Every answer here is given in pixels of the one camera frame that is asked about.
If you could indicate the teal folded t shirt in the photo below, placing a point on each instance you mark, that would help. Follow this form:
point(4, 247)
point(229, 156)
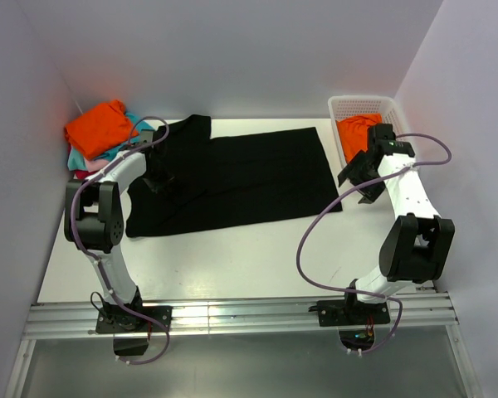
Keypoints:
point(76, 161)

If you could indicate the magenta folded t shirt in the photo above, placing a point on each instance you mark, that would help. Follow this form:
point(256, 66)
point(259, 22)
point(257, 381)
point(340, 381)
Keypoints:
point(81, 174)

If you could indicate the orange folded t shirt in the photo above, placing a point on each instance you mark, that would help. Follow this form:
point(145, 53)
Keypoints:
point(100, 129)

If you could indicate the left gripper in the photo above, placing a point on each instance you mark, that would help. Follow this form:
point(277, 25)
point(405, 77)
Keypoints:
point(158, 182)

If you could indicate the aluminium mounting rail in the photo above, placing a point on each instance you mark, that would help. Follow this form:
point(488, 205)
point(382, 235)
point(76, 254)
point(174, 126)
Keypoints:
point(424, 308)

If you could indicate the black t shirt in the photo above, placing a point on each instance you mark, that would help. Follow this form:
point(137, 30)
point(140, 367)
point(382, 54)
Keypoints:
point(232, 181)

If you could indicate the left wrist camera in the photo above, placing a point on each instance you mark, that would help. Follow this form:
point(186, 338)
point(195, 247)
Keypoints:
point(146, 136)

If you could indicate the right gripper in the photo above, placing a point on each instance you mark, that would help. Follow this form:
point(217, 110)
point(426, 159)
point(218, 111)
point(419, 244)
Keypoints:
point(361, 175)

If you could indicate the orange crumpled t shirt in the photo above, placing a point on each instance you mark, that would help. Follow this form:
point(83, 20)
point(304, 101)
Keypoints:
point(354, 132)

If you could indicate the pink folded t shirt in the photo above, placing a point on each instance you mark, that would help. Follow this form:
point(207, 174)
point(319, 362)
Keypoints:
point(95, 165)

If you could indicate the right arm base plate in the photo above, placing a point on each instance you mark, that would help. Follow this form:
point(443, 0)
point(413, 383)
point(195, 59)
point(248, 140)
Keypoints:
point(339, 313)

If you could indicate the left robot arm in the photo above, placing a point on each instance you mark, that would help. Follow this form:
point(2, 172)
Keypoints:
point(94, 219)

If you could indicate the white plastic basket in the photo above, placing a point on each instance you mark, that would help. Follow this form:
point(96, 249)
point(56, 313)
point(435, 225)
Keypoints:
point(345, 106)

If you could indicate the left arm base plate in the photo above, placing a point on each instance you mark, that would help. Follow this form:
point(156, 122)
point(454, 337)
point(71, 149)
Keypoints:
point(115, 320)

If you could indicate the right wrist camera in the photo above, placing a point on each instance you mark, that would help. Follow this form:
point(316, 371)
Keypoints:
point(382, 141)

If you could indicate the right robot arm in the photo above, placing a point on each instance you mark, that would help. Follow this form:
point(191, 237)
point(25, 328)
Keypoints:
point(417, 246)

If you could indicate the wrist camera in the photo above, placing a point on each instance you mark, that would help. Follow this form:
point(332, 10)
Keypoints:
point(146, 136)
point(382, 141)

